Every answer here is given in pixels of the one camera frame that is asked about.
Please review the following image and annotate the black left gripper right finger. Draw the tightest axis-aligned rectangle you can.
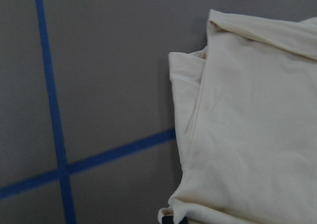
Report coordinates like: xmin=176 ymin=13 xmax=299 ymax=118
xmin=179 ymin=217 xmax=187 ymax=224

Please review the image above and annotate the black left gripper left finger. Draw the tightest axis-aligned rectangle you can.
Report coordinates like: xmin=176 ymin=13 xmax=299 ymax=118
xmin=161 ymin=216 xmax=174 ymax=224

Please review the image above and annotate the cream long-sleeve printed shirt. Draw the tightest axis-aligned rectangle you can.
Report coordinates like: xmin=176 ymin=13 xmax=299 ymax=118
xmin=158 ymin=10 xmax=317 ymax=224

